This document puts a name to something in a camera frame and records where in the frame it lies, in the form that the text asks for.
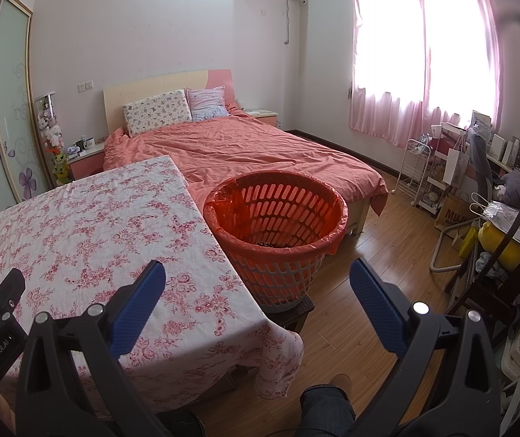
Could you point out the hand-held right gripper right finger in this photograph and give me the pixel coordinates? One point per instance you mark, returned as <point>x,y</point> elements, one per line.
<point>376,302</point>

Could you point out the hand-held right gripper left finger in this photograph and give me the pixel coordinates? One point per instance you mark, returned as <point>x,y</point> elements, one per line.
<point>139,302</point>

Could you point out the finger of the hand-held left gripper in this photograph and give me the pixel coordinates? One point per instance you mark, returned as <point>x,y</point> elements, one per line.
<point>9,296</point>

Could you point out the orange laundry basket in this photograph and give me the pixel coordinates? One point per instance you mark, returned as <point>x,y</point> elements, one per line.
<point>282,218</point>

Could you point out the person's left forearm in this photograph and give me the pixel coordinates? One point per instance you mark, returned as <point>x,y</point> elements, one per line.
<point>2,414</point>

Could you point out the dark wooden stool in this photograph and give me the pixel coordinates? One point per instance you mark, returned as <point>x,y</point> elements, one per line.
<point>294,316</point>

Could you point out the pink floral tablecloth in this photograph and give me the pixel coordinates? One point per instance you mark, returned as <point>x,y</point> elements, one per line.
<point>82,236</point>

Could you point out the brown paper bag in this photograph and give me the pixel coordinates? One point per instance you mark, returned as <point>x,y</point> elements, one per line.
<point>455,216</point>

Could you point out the person's leg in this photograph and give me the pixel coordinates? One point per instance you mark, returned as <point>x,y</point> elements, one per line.
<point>326,412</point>

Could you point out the pink white nightstand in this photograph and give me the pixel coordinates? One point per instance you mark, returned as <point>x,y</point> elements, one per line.
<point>262,114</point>
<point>84,166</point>

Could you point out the white paper bag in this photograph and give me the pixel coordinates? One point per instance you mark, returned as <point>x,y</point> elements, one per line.
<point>455,166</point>

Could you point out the clear plush toy tube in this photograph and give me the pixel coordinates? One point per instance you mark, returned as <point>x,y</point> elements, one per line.
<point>52,132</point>

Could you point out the salmon pink duvet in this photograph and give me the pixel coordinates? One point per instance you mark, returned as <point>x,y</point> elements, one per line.
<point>241,150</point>

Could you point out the white floral pillow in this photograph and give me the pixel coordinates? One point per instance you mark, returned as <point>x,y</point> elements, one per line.
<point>157,111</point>

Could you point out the pink curtain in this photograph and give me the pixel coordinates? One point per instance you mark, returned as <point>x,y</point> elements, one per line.
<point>387,109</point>

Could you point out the flower print sliding wardrobe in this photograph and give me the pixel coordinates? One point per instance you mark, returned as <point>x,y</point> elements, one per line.
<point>9,100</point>

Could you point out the pink striped pillow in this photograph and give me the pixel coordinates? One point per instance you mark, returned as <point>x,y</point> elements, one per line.
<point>207,102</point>

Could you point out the beige pink headboard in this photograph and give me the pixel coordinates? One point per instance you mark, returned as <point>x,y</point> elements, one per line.
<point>150,86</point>

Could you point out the white air conditioner pipe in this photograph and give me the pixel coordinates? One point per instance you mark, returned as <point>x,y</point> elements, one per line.
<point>288,18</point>

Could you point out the white wall socket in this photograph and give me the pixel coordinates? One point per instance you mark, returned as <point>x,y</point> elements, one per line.
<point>85,85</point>

